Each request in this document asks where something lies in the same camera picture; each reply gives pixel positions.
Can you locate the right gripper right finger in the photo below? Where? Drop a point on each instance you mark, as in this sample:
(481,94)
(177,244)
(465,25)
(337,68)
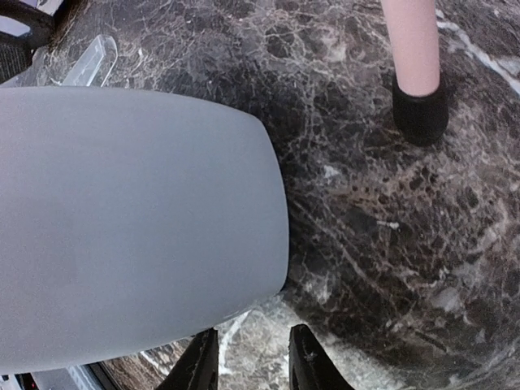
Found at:
(309,365)

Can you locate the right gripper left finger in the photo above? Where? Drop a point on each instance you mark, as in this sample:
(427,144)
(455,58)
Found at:
(197,367)

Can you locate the white metronome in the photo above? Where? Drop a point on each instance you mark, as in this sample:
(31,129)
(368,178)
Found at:
(130,219)

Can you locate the pink perforated music stand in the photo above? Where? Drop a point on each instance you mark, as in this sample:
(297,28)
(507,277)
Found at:
(419,99)

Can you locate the clear metronome front cover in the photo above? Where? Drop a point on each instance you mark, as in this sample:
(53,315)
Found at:
(91,69)

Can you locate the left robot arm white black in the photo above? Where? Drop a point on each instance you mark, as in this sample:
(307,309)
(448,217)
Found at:
(26,26)

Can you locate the grey slotted cable duct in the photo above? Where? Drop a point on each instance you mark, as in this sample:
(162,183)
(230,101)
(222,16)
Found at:
(70,378)

